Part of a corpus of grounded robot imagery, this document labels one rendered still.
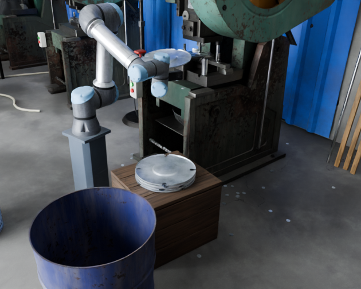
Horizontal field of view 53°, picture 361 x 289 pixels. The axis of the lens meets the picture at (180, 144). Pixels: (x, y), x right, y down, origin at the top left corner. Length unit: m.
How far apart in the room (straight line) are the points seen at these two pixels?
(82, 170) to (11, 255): 0.53
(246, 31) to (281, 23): 0.27
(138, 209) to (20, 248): 0.77
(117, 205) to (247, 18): 1.04
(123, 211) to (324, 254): 1.04
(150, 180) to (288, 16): 1.11
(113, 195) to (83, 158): 0.56
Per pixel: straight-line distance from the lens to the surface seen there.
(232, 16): 1.73
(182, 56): 2.11
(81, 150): 1.96
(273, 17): 1.96
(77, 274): 1.16
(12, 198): 2.37
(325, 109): 3.12
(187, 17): 2.20
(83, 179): 2.06
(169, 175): 1.67
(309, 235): 2.07
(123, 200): 1.45
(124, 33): 3.70
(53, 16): 5.26
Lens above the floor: 1.27
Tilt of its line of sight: 27 degrees down
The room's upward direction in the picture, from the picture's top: 1 degrees clockwise
